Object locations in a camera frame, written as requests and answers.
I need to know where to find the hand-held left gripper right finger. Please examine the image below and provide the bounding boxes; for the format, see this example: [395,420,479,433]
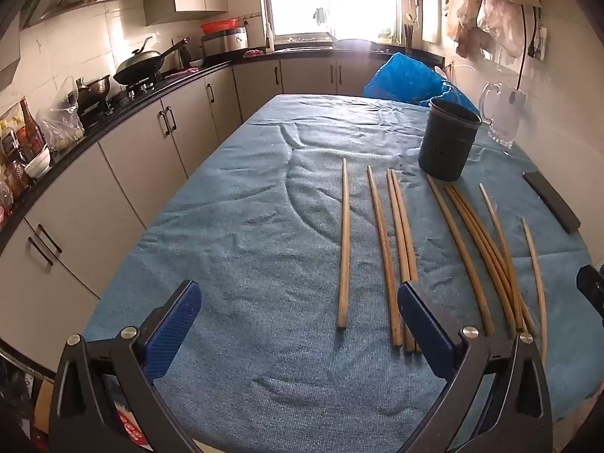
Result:
[397,281,553,453]

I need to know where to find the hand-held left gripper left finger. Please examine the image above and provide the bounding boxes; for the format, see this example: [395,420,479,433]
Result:
[48,280,203,453]

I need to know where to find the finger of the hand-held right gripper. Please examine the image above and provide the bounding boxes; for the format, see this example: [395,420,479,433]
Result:
[576,264,604,332]

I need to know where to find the group of bamboo chopsticks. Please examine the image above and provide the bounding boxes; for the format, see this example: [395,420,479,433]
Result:
[336,157,549,364]

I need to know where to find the dark plastic utensil holder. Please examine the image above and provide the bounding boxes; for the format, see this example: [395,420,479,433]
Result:
[418,97,483,182]

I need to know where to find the blue tablecloth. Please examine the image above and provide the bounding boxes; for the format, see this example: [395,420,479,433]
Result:
[81,93,604,453]

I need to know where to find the black smartphone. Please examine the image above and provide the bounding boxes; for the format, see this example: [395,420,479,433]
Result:
[523,171,581,233]

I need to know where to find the beige base cabinets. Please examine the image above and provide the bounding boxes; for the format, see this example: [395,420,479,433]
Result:
[0,54,454,381]

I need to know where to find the clear glass mug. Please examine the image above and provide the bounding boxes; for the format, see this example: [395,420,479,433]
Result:
[479,81,527,148]

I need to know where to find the white bowl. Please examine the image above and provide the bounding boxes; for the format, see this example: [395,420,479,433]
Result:
[25,147,52,179]

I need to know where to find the cluster of condiment bottles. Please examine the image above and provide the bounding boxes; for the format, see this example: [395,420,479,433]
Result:
[0,113,30,228]

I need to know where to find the clear plastic bag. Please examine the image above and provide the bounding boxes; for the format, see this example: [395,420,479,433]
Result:
[37,77,86,152]

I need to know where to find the gas stove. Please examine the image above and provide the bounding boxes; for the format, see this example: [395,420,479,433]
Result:
[78,79,164,117]

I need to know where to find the brown glass bottle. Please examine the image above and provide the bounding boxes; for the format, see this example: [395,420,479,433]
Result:
[20,98,46,161]

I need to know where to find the stainless steel pot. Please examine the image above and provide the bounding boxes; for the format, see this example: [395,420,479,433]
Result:
[75,75,112,107]

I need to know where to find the blue plastic bag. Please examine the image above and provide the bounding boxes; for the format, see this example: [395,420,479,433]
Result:
[363,53,479,114]

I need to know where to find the black countertop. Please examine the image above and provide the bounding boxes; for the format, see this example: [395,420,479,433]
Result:
[0,46,447,247]

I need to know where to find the black wok with lid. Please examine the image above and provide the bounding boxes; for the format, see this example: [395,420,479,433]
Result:
[113,36,190,86]

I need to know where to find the steel rice cooker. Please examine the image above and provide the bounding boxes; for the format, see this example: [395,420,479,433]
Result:
[200,27,249,57]

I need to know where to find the translucent pink plastic bag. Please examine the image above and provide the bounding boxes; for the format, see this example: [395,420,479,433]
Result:
[446,0,530,60]

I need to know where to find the red plastic basin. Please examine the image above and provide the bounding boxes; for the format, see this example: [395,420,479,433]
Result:
[200,18,240,35]

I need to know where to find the white cutting board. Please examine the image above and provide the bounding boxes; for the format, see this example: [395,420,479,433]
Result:
[421,0,443,43]

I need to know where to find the black power cable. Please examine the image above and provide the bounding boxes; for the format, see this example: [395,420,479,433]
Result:
[516,4,542,91]

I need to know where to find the wall power socket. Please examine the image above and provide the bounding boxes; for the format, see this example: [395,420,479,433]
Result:
[528,26,549,61]

